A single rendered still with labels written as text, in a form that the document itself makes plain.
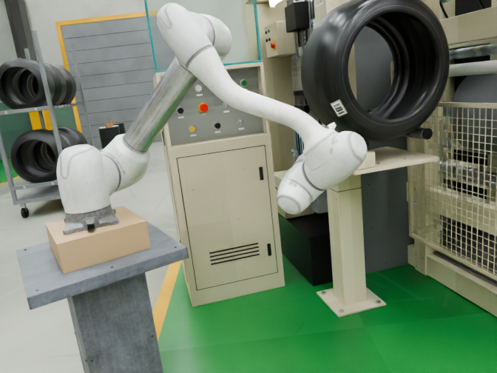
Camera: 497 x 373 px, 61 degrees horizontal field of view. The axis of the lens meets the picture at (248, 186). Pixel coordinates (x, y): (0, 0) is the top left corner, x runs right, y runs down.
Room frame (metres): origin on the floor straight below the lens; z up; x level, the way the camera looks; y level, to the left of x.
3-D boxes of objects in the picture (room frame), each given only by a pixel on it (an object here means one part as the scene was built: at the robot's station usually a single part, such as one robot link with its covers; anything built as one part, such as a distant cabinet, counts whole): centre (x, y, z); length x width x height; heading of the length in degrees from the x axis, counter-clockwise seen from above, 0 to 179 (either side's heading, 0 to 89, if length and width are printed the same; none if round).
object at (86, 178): (1.45, 0.57, 0.92); 0.18 x 0.16 x 0.22; 158
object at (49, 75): (5.12, 2.31, 0.96); 1.30 x 0.62 x 1.92; 5
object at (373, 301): (2.01, -0.47, 0.01); 0.27 x 0.27 x 0.02; 13
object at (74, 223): (1.42, 0.57, 0.78); 0.22 x 0.18 x 0.06; 20
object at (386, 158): (1.77, -0.55, 0.80); 0.37 x 0.36 x 0.02; 103
